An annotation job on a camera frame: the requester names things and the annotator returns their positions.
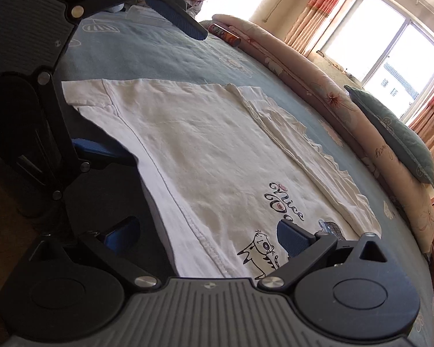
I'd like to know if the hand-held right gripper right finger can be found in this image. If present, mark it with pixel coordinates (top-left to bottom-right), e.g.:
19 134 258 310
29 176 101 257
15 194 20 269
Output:
258 220 388 291

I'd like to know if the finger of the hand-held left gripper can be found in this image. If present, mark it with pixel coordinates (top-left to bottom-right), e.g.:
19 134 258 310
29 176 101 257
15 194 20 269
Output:
36 71 138 200
67 0 208 40

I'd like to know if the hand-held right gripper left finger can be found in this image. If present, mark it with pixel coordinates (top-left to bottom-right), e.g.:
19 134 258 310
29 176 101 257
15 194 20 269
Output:
31 217 162 290

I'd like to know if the white printed long-sleeve shirt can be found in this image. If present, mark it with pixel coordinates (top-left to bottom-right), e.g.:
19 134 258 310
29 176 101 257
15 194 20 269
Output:
61 77 382 280

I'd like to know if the cylindrical snack can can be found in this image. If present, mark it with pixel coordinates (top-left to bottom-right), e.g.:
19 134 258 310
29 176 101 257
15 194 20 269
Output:
208 23 241 47

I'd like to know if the pink striped curtain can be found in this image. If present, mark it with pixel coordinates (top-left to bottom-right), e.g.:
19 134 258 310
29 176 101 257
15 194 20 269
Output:
409 85 434 161
285 0 364 58

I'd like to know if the pink floral quilt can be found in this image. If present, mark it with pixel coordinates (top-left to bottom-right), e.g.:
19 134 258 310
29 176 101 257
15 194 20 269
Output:
212 14 434 254

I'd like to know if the grey-green floral pillow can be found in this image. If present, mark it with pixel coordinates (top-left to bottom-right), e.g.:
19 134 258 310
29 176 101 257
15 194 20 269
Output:
344 85 434 190

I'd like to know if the window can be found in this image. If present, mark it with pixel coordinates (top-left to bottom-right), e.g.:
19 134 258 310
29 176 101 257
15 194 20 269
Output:
317 0 434 121

